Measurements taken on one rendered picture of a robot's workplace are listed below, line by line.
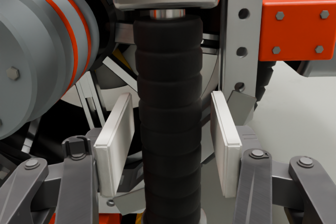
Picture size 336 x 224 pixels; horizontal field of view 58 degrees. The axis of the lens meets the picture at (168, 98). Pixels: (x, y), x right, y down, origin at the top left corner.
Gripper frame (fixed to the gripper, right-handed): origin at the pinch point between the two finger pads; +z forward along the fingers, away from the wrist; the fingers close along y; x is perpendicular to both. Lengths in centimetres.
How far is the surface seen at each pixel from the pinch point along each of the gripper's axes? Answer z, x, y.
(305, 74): 36.2, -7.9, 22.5
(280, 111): 187, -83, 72
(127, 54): 46.4, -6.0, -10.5
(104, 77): 46, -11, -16
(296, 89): 230, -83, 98
